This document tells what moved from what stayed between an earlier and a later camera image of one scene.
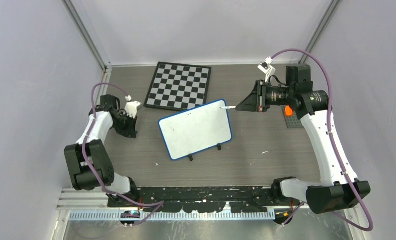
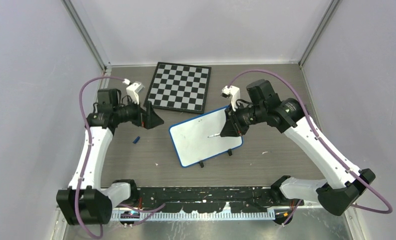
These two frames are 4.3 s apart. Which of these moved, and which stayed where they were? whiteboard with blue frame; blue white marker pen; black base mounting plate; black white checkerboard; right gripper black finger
Moved: blue white marker pen; right gripper black finger; whiteboard with blue frame
Stayed: black base mounting plate; black white checkerboard
